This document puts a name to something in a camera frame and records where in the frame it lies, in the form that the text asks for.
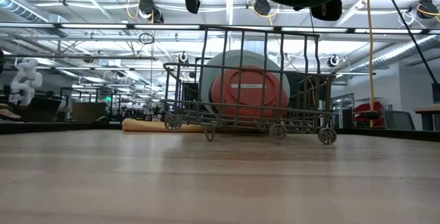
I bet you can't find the person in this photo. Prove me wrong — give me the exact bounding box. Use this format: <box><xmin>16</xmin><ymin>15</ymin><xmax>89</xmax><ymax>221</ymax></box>
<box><xmin>0</xmin><ymin>108</ymin><xmax>22</xmax><ymax>120</ymax></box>

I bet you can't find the cardboard box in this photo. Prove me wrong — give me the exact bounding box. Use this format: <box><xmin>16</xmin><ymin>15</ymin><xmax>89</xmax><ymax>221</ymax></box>
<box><xmin>71</xmin><ymin>101</ymin><xmax>108</xmax><ymax>122</ymax></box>

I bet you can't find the pale blue plate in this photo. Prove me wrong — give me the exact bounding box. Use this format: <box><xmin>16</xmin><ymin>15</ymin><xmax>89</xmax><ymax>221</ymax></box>
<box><xmin>199</xmin><ymin>49</ymin><xmax>292</xmax><ymax>115</ymax></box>

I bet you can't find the black monitor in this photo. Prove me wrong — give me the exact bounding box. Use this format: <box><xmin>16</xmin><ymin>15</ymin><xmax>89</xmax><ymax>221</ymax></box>
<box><xmin>23</xmin><ymin>96</ymin><xmax>65</xmax><ymax>123</ymax></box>

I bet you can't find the orange plate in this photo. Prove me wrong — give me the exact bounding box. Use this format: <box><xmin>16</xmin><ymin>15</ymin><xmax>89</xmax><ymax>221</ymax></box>
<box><xmin>210</xmin><ymin>65</ymin><xmax>289</xmax><ymax>119</ymax></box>

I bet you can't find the wooden desk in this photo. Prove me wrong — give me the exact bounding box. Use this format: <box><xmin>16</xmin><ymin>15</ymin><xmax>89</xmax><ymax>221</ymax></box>
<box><xmin>414</xmin><ymin>103</ymin><xmax>440</xmax><ymax>131</ymax></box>

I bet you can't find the black aluminium table frame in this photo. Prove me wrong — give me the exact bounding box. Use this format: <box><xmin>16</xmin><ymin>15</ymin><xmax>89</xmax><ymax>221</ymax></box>
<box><xmin>0</xmin><ymin>120</ymin><xmax>440</xmax><ymax>142</ymax></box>

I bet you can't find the long black cable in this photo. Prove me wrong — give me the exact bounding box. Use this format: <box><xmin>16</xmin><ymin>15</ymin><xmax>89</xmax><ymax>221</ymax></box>
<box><xmin>377</xmin><ymin>0</ymin><xmax>440</xmax><ymax>87</ymax></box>

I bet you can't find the white robot figure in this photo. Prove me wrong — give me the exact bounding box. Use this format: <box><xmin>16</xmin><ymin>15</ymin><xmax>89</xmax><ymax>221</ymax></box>
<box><xmin>8</xmin><ymin>58</ymin><xmax>44</xmax><ymax>107</ymax></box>

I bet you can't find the grey chair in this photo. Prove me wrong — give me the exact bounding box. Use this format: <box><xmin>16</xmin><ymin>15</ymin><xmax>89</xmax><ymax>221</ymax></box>
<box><xmin>383</xmin><ymin>109</ymin><xmax>417</xmax><ymax>131</ymax></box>

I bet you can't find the yellow cloth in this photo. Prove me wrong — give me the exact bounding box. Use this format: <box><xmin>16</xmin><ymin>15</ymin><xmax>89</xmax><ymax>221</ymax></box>
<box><xmin>122</xmin><ymin>117</ymin><xmax>207</xmax><ymax>133</ymax></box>

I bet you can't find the red chair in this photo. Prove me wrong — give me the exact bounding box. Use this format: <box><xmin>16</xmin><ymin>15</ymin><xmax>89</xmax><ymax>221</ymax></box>
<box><xmin>353</xmin><ymin>100</ymin><xmax>384</xmax><ymax>128</ymax></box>

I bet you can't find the grey wire dish rack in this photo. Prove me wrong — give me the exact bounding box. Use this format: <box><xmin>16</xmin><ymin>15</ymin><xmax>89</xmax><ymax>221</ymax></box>
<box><xmin>162</xmin><ymin>26</ymin><xmax>339</xmax><ymax>146</ymax></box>

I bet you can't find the yellow hanging cable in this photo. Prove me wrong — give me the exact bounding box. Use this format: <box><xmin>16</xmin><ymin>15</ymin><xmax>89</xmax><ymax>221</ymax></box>
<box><xmin>364</xmin><ymin>0</ymin><xmax>377</xmax><ymax>128</ymax></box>

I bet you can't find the black cabinet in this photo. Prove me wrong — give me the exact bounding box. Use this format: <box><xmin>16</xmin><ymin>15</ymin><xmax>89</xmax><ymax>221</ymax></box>
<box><xmin>287</xmin><ymin>71</ymin><xmax>331</xmax><ymax>115</ymax></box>

